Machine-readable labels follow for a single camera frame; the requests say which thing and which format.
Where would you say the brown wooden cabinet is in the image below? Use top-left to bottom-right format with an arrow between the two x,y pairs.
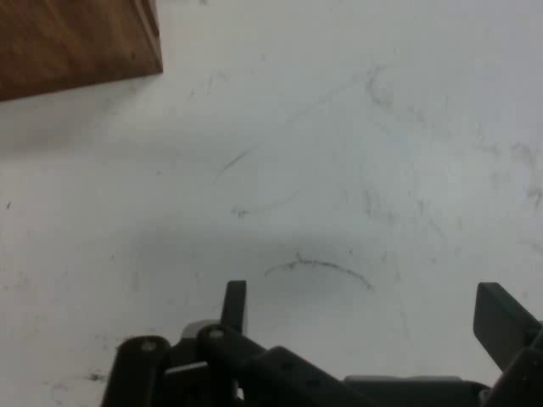
0,0 -> 165,102

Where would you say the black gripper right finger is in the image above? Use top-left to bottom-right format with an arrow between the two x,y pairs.
473,282 -> 543,407

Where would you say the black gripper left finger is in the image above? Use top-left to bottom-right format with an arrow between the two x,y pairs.
101,279 -> 361,407

